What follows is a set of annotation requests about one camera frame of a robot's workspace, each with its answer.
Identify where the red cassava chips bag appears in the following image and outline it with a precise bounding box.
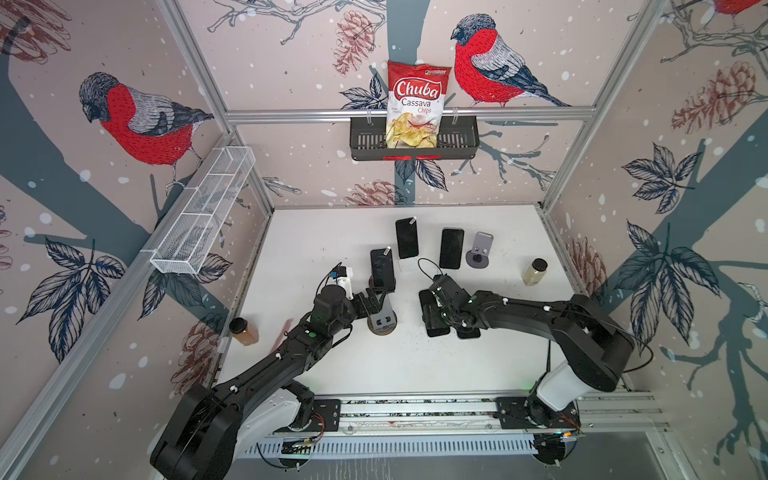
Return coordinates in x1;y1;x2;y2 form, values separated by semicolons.
385;62;451;149

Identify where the purple edged phone on stand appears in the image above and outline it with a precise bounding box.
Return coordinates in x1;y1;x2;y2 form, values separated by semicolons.
369;247;396;293

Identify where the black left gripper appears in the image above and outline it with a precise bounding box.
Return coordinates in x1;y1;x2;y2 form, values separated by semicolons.
328;286;387;338

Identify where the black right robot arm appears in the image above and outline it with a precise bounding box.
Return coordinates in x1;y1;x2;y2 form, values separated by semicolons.
422;274;635;414

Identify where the black wall basket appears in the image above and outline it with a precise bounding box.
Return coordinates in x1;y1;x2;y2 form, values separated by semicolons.
349;117;479;161

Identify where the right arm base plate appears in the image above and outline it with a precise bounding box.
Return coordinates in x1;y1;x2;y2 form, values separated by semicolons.
494;396;581;430

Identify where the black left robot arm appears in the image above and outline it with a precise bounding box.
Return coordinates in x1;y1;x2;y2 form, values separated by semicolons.
150;285;387;479

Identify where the grey round phone stand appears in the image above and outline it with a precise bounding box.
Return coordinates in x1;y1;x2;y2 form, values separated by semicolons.
465;232;494;269

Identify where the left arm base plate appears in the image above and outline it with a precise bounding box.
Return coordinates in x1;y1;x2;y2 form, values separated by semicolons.
287;399;341;434

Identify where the black phone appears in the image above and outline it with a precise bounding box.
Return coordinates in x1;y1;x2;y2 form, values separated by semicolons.
455;326;481;340
418;290;451;338
395;217;419;260
439;228;464;270

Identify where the wooden round phone stand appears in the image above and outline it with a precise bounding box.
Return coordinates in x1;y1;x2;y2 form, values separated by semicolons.
367;296;397;336

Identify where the white wire mesh basket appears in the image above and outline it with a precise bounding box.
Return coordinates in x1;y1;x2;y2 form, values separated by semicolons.
150;146;255;275

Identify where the yellow liquid jar black lid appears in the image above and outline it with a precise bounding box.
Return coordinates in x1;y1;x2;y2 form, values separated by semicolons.
522;258;548;286

